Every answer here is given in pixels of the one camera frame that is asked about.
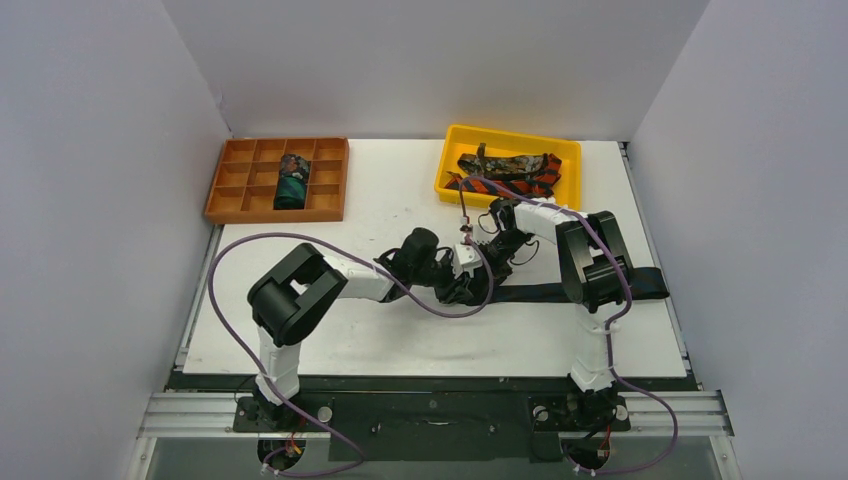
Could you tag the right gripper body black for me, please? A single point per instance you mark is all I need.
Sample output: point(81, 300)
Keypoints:
point(497, 255)

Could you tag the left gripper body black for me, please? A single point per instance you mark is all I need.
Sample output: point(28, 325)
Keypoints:
point(440, 277)

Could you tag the yellow plastic tray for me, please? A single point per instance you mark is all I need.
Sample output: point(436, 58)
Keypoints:
point(465, 139)

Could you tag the navy striped tie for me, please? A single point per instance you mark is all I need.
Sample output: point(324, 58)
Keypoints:
point(646, 283)

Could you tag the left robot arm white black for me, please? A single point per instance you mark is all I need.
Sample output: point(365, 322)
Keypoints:
point(293, 297)

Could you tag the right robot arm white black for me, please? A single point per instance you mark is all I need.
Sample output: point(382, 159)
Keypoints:
point(595, 270)

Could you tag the orange black striped tie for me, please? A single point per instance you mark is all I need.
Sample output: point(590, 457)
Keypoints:
point(540, 185)

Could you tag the rolled green patterned tie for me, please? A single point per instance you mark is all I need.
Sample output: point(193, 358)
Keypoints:
point(293, 179)

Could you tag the orange wooden divider tray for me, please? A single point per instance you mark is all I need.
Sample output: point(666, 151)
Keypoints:
point(246, 176)

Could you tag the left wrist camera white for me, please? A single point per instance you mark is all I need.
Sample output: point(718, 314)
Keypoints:
point(465, 260)

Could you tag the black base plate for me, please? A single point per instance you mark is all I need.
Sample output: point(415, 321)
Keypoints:
point(459, 419)

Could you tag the aluminium frame rail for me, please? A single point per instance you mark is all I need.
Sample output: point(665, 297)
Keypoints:
point(213, 415)

